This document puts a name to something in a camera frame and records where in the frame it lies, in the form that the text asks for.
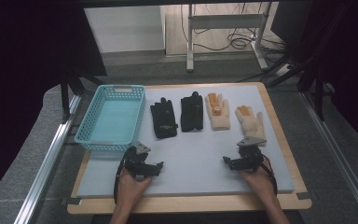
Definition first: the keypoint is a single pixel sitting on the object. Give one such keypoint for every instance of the white foam mat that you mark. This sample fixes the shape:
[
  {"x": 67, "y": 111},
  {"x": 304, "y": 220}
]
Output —
[{"x": 199, "y": 155}]

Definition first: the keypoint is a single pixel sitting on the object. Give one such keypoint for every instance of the beige glove with orange fingers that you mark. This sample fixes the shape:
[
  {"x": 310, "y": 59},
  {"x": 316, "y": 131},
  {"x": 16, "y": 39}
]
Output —
[
  {"x": 219, "y": 119},
  {"x": 251, "y": 124}
]

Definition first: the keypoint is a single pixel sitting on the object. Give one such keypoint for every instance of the aluminium rail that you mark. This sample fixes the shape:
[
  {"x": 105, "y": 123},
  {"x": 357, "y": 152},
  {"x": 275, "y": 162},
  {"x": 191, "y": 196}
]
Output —
[
  {"x": 43, "y": 174},
  {"x": 338, "y": 155}
]

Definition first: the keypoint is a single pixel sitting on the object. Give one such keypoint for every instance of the person's right hand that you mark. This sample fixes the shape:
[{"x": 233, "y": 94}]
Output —
[{"x": 259, "y": 183}]

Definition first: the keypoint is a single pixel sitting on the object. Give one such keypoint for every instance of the white metal desk frame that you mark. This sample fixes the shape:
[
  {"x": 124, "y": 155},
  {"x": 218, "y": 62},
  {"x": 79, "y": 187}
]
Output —
[{"x": 227, "y": 21}]

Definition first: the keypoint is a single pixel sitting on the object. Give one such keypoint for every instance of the plain black glove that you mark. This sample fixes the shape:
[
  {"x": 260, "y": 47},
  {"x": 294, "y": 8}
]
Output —
[{"x": 192, "y": 113}]

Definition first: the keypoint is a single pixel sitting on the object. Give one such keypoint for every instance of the teal plastic basket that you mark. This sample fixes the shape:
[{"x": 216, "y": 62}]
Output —
[{"x": 113, "y": 121}]

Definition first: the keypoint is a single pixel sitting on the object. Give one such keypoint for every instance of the white cabinet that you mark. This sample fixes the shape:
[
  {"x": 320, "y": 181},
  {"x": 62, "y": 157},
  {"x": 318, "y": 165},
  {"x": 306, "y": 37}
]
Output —
[{"x": 124, "y": 29}]

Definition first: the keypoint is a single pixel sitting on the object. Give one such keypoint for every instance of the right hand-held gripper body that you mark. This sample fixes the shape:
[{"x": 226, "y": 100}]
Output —
[{"x": 250, "y": 152}]

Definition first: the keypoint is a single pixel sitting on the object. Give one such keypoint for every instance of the dark curtain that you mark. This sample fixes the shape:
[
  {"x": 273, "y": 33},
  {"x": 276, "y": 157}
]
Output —
[
  {"x": 351, "y": 62},
  {"x": 28, "y": 62}
]

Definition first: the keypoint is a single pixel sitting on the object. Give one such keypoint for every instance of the black metal stand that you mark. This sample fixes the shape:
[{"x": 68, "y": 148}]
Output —
[
  {"x": 66, "y": 93},
  {"x": 307, "y": 71}
]

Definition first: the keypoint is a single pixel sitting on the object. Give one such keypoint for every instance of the person's left hand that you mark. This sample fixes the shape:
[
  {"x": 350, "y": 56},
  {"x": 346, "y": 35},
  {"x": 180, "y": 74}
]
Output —
[{"x": 130, "y": 186}]

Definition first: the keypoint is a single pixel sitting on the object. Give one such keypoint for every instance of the black glove with white print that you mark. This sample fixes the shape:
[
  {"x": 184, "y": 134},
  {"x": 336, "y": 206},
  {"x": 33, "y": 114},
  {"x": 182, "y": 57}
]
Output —
[{"x": 164, "y": 119}]

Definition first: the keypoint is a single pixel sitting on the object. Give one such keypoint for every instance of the black tape piece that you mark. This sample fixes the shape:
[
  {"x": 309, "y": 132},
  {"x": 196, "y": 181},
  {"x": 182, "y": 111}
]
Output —
[
  {"x": 71, "y": 201},
  {"x": 306, "y": 195}
]

